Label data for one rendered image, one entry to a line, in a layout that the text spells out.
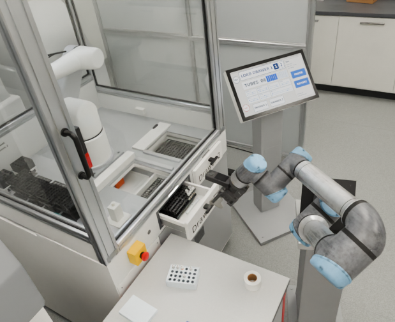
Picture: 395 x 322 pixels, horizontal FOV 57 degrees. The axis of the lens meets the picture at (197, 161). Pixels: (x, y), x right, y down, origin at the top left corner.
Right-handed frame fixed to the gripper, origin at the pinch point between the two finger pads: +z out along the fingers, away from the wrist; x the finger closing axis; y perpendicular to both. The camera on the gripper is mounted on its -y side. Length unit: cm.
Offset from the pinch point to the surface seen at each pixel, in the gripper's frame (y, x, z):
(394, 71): 74, 291, 23
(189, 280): 13.2, -30.6, 11.1
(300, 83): 1, 101, -11
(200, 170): -12.0, 22.2, 16.1
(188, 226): -0.7, -14.0, 6.9
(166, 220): -9.4, -12.6, 16.6
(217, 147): -12.8, 41.0, 14.9
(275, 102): -4, 83, -2
